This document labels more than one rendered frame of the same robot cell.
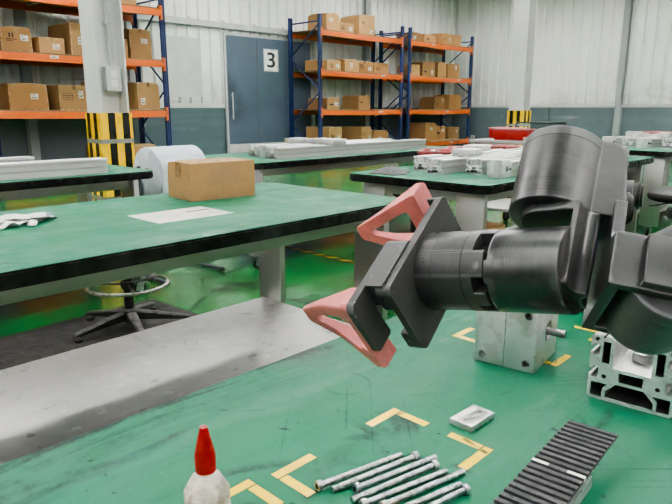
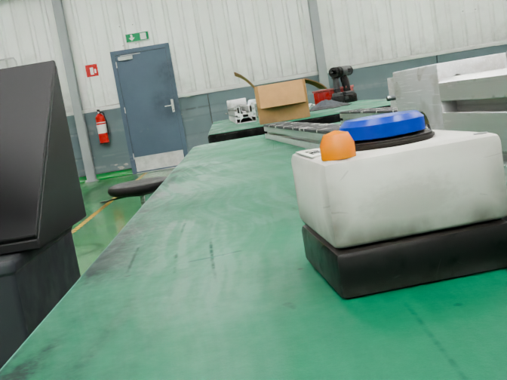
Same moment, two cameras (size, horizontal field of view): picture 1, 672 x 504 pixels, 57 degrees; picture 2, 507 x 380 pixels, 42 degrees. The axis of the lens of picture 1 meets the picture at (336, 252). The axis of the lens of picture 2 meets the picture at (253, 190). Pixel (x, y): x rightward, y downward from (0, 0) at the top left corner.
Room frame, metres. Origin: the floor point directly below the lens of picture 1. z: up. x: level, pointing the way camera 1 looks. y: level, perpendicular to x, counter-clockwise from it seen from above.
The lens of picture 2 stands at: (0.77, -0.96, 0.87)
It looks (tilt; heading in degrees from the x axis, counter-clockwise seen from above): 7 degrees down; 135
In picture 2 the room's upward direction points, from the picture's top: 9 degrees counter-clockwise
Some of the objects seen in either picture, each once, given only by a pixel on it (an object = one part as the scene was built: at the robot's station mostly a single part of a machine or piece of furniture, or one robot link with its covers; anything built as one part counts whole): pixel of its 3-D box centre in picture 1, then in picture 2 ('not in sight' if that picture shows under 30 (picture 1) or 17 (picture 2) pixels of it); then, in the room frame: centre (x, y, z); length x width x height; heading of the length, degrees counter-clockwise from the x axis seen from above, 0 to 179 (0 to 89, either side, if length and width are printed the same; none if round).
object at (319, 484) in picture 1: (360, 469); not in sight; (0.56, -0.03, 0.78); 0.11 x 0.01 x 0.01; 124
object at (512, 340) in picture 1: (525, 327); not in sight; (0.86, -0.28, 0.83); 0.11 x 0.10 x 0.10; 54
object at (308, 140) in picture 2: not in sight; (313, 137); (0.06, -0.08, 0.79); 0.96 x 0.04 x 0.03; 140
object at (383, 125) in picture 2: not in sight; (382, 135); (0.59, -0.69, 0.84); 0.04 x 0.04 x 0.02
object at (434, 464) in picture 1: (396, 481); not in sight; (0.54, -0.06, 0.78); 0.11 x 0.01 x 0.01; 123
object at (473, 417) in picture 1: (472, 418); not in sight; (0.67, -0.16, 0.78); 0.05 x 0.03 x 0.01; 135
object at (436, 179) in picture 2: not in sight; (408, 197); (0.60, -0.68, 0.81); 0.10 x 0.08 x 0.06; 50
